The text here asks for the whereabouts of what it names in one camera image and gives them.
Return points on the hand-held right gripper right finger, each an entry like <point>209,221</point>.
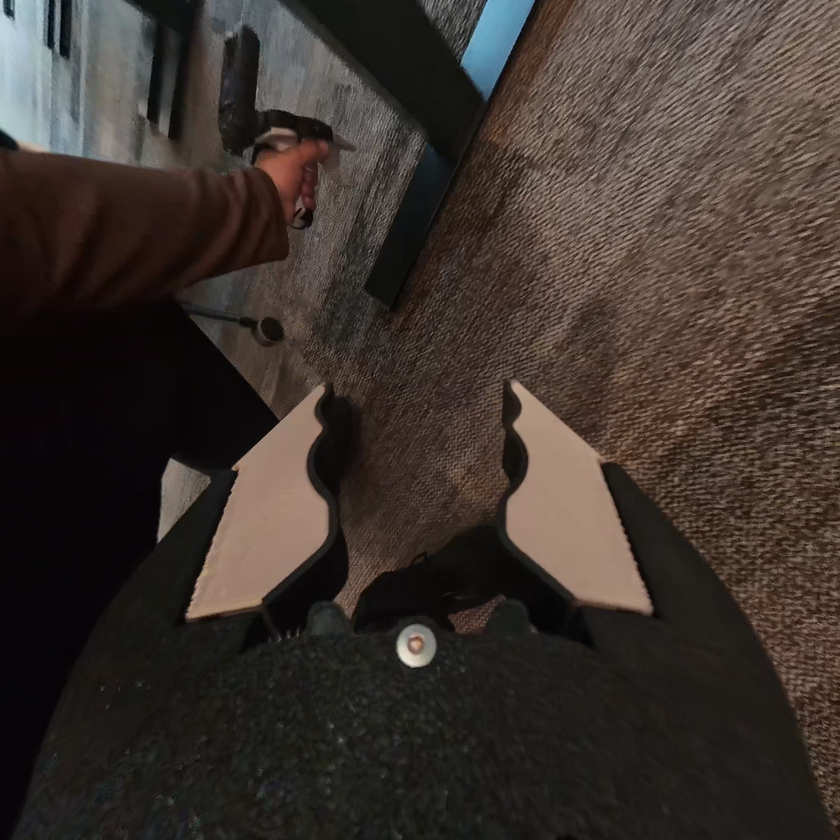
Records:
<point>571,518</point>

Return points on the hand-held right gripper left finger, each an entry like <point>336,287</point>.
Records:
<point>269,512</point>

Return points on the person's left forearm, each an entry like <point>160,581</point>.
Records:
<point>131,229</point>

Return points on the person's left hand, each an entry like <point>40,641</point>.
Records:
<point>295,174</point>

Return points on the person's black shoe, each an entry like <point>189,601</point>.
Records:
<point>433,571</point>

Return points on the black chair base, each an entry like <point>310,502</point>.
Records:
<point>268,331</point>

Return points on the black metal desk frame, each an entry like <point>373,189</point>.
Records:
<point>420,216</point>

